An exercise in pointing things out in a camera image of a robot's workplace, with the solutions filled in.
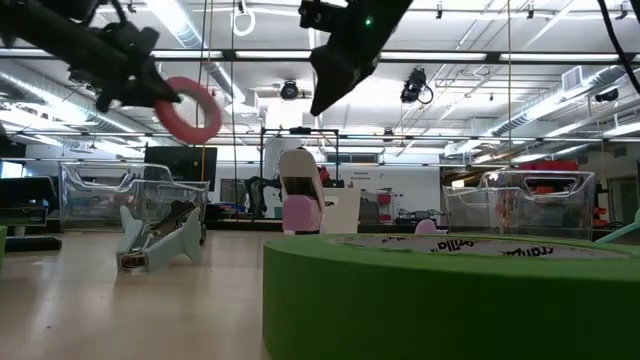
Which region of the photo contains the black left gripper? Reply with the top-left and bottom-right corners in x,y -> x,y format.
69,22 -> 182,114

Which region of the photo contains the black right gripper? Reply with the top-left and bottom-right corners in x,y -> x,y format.
298,0 -> 414,118

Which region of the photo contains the pink tape roll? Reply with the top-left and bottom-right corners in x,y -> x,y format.
153,76 -> 224,146

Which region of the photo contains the pink and white stapler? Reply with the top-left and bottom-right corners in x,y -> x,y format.
278,147 -> 327,236

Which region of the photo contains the light blue staple remover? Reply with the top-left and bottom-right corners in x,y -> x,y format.
115,199 -> 204,274

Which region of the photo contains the green tape roll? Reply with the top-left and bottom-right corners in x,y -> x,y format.
262,232 -> 640,360

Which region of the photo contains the pink staple remover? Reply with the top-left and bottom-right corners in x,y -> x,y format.
414,218 -> 449,236

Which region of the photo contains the black ceiling spotlight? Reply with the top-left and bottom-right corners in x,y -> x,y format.
279,79 -> 300,101

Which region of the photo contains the black monitor screen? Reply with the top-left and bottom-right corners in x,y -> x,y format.
143,145 -> 219,192

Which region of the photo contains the clear plastic bin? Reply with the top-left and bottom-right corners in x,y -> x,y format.
442,169 -> 597,240
58,160 -> 211,234

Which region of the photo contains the metal shelf cart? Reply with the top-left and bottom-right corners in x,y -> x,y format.
359,189 -> 394,224

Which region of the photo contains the red storage bin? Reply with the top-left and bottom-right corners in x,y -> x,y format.
519,159 -> 580,173

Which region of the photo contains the teal plastic tool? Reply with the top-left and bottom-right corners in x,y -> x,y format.
594,207 -> 640,245

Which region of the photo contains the silver ventilation duct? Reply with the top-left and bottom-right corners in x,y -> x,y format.
144,0 -> 246,101

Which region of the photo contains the thin black hanging cable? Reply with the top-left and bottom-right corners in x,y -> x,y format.
229,0 -> 239,221

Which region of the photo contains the yellow hanging cord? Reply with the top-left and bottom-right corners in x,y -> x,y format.
201,0 -> 215,182

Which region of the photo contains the black ceiling camera with cable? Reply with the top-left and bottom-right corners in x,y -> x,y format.
399,68 -> 435,106

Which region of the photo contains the white hanging ring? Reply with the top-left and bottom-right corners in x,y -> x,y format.
232,9 -> 257,38

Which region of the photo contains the black metal frame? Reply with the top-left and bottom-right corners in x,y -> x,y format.
258,127 -> 341,221

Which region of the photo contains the white box with handle slot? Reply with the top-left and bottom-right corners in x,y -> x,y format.
319,187 -> 362,235

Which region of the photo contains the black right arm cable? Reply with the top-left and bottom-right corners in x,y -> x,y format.
597,0 -> 640,96

